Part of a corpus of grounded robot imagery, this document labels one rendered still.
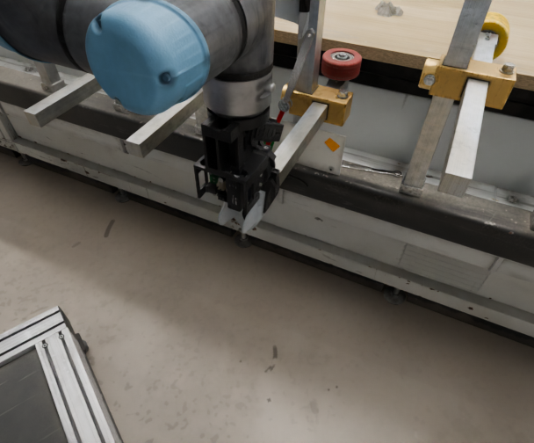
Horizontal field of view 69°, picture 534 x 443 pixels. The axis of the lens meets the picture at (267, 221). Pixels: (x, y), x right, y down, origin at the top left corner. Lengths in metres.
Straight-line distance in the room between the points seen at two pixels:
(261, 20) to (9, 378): 1.14
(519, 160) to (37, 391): 1.31
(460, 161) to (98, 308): 1.34
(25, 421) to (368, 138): 1.12
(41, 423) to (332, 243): 1.00
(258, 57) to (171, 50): 0.13
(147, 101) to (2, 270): 1.61
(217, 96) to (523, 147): 0.78
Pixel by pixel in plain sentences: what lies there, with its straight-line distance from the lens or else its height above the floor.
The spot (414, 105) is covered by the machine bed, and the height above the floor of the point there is 0.78.
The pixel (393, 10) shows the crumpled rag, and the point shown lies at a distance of 1.15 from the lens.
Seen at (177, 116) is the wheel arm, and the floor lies 0.85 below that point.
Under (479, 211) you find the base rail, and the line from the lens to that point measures 0.88.
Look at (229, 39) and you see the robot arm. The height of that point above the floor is 1.13.
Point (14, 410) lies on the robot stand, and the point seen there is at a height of 0.21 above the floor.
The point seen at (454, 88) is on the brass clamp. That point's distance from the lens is 0.73.
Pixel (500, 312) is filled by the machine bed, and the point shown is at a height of 0.16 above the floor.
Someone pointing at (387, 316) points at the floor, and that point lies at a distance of 1.50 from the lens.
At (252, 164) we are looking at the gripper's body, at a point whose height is 0.96.
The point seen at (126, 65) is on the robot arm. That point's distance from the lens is 0.30.
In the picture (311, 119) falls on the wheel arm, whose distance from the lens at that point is 0.74.
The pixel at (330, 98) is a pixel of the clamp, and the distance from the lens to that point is 0.79.
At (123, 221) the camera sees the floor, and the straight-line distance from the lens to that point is 1.84.
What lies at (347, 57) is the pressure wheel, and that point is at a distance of 0.88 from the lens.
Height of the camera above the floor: 1.25
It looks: 46 degrees down
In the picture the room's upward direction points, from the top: straight up
